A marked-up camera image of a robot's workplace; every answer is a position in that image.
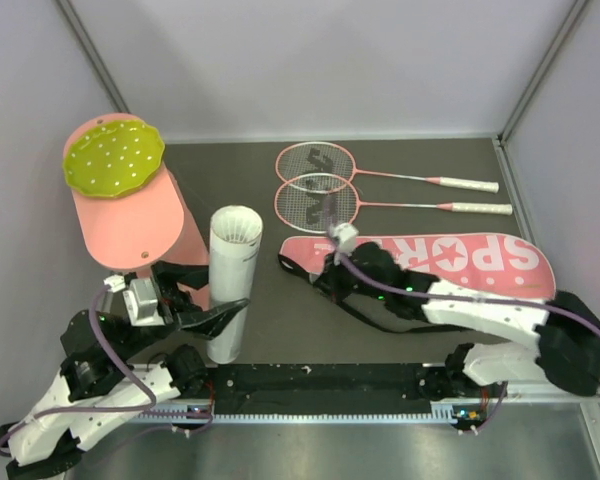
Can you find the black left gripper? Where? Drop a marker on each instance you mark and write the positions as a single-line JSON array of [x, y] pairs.
[[189, 316]]

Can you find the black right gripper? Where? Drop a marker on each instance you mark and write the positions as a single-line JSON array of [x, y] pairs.
[[330, 280]]

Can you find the white shuttlecock tube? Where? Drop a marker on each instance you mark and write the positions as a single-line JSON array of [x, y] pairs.
[[231, 275]]

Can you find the white feather shuttlecock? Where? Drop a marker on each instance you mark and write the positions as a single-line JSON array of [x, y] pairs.
[[237, 224]]

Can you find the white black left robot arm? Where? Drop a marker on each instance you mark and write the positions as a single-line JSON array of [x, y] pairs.
[[96, 389]]

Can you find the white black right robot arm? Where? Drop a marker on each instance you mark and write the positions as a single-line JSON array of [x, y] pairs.
[[554, 339]]

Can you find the pink racket near bag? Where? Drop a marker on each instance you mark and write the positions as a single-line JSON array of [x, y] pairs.
[[312, 203]]

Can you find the pink tiered shelf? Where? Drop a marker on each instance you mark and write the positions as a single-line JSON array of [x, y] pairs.
[[131, 233]]

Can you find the pink racket far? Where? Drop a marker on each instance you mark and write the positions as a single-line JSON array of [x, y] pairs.
[[325, 157]]

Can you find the pink sport racket bag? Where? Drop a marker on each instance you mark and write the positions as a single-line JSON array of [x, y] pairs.
[[491, 262]]

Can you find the green dotted scalloped plate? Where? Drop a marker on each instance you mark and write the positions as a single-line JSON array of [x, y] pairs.
[[113, 159]]

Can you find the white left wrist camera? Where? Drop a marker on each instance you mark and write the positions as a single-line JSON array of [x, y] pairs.
[[140, 299]]

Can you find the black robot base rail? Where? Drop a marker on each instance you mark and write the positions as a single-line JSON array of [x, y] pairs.
[[329, 389]]

